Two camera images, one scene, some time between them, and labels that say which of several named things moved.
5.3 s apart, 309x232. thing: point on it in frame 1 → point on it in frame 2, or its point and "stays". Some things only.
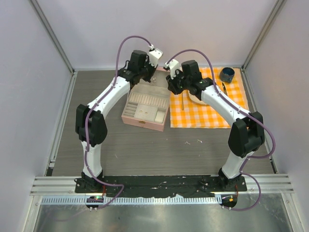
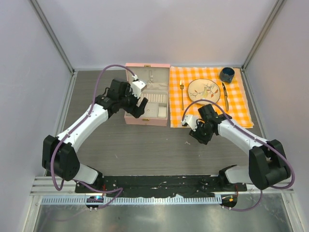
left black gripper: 152,70 → 135,110
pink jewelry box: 147,103 stays
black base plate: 138,186 stays
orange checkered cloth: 184,113 stays
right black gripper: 171,83 → 202,139
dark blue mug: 226,74 stays
